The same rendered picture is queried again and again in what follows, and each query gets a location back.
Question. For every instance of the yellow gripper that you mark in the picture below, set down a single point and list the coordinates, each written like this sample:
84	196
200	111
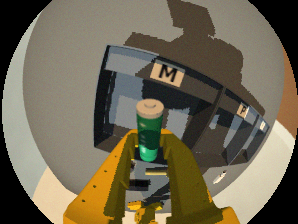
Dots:
102	200

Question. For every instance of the green battery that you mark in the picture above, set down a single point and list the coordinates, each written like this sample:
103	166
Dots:
149	121

